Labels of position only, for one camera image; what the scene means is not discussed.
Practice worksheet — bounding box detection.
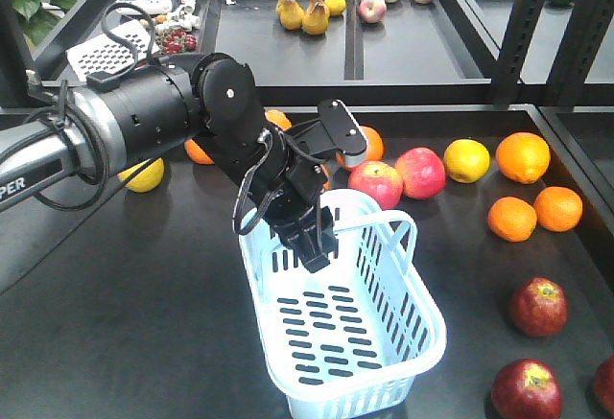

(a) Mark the yellow round citrus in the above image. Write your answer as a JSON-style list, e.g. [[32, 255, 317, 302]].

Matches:
[[443, 139, 490, 184]]

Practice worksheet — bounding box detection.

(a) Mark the brown pear left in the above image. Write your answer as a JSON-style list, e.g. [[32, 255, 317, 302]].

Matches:
[[275, 0, 305, 31]]

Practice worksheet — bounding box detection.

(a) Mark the dark red apple left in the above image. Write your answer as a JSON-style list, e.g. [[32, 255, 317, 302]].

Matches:
[[490, 359, 562, 419]]

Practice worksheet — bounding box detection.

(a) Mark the pink red apple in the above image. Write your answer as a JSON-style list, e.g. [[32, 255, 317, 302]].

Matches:
[[348, 160, 404, 210], [394, 147, 446, 199]]

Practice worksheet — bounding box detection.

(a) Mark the brown pear middle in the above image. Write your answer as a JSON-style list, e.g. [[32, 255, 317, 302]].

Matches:
[[301, 0, 330, 35]]

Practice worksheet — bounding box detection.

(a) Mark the pink red apple left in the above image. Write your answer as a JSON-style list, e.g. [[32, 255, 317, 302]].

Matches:
[[348, 160, 404, 210]]

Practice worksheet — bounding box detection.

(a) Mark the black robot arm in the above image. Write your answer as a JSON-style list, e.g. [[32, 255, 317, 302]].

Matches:
[[1, 54, 337, 272]]

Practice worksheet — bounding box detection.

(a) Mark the yellow apple front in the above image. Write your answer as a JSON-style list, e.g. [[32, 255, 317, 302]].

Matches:
[[117, 158, 165, 194]]

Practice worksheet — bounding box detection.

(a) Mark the black wooden display stand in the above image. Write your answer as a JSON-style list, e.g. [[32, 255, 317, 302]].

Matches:
[[1, 105, 613, 418]]

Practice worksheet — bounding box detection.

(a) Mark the small orange lower right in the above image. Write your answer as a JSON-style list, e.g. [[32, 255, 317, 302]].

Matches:
[[533, 186, 583, 232]]

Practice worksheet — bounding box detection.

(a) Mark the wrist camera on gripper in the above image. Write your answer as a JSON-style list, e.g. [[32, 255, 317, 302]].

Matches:
[[285, 99, 368, 167]]

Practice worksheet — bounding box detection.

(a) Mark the black upper tray shelf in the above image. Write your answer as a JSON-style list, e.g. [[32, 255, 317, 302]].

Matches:
[[34, 0, 613, 106]]

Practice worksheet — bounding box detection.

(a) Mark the pink red apple right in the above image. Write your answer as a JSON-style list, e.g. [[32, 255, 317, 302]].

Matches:
[[394, 147, 446, 199]]

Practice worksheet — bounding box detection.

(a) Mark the small orange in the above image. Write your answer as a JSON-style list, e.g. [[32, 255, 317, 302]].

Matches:
[[487, 197, 537, 243], [533, 186, 583, 232]]

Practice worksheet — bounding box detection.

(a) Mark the dark red apple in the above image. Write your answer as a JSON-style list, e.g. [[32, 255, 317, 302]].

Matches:
[[490, 359, 562, 419], [508, 277, 568, 338], [592, 356, 614, 417]]

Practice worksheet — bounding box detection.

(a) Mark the white perforated grater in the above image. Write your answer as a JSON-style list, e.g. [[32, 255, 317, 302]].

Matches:
[[66, 20, 151, 81]]

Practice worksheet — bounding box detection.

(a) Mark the dark red apple upper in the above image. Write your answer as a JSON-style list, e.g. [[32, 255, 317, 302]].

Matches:
[[508, 277, 568, 338]]

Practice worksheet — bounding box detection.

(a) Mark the small orange lower left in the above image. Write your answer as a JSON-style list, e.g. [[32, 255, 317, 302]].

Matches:
[[487, 197, 537, 243]]

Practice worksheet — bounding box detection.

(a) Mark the white electronic scale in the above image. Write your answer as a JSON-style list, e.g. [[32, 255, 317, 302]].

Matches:
[[116, 0, 177, 15]]

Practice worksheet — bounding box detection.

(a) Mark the large orange far right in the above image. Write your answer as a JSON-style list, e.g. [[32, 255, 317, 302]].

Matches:
[[495, 131, 551, 184]]

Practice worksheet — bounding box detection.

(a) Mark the knobbed orange leftmost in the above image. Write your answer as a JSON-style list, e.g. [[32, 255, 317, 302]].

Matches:
[[184, 139, 214, 165]]

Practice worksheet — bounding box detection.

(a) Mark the orange behind apples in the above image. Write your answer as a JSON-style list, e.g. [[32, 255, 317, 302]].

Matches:
[[336, 125, 386, 171]]

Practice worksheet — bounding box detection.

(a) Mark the dark red apple right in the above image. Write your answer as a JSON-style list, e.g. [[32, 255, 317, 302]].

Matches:
[[592, 356, 614, 417]]

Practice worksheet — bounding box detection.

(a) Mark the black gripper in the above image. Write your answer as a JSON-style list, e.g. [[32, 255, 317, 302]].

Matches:
[[264, 151, 336, 273]]

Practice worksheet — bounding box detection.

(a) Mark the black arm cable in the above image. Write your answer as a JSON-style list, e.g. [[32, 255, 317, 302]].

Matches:
[[33, 1, 159, 213]]

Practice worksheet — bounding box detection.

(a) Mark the light blue plastic basket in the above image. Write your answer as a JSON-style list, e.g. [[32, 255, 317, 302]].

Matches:
[[239, 189, 446, 418]]

